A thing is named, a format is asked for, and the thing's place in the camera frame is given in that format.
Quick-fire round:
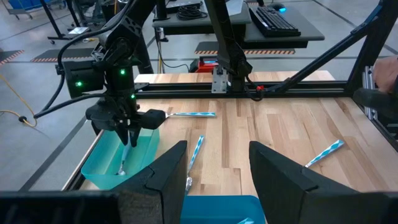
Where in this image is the silver mounting bracket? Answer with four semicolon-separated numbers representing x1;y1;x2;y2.
211;67;228;94

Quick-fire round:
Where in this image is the grey desk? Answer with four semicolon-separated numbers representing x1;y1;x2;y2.
244;4;326;50
151;0;252;35

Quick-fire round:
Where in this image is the black keyboard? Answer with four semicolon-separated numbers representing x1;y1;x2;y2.
248;6;302;38

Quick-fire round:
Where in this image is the yellow extension cord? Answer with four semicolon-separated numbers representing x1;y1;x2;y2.
0;73;38;128

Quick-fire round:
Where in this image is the coiled black cable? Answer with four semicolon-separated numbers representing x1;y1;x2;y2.
176;4;208;21

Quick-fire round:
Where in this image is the spoon with light blue handle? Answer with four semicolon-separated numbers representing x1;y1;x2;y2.
116;141;131;177

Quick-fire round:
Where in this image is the black aluminium table frame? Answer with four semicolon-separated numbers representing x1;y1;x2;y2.
133;0;398;147

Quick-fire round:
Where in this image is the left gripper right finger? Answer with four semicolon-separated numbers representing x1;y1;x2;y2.
248;140;398;224

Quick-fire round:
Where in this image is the black hazard-striped floor mat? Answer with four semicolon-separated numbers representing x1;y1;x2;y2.
0;49;25;66
30;47;96;63
194;41;296;55

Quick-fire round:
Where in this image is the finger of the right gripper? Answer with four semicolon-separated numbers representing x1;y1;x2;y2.
129;126;142;148
116;127;130;146

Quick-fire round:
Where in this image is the black camera cable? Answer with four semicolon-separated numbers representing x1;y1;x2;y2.
32;0;137;119

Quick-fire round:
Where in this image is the blue storage crate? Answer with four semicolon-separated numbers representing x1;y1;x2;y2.
7;0;68;12

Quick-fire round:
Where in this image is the black rolling stand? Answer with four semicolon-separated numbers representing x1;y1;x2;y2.
39;0;94;44

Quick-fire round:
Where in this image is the person's hand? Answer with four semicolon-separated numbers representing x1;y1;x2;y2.
372;55;398;94

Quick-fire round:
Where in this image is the red black power box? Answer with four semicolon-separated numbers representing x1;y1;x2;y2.
189;55;220;74

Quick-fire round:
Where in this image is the black computer mouse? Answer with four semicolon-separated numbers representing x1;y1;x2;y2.
267;2;287;13

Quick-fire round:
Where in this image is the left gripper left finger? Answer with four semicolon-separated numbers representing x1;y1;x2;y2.
0;139;189;224

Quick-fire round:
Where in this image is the blue plastic bin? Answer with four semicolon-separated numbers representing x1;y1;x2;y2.
180;195;267;224

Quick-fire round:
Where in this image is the teal translucent plastic bin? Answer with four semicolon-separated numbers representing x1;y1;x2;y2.
80;128;161;190

